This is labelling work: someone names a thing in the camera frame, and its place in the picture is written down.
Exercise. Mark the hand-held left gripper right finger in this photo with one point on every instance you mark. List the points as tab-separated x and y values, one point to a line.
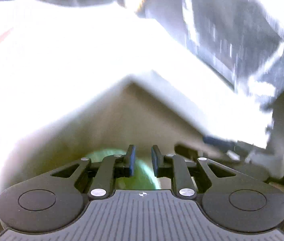
154	160

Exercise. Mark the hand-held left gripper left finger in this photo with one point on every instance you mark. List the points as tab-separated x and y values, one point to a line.
131	160

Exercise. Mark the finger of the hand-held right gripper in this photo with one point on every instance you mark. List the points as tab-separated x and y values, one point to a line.
189	150
217	141

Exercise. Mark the black film-wrapped microwave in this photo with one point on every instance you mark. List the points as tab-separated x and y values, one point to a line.
219	30

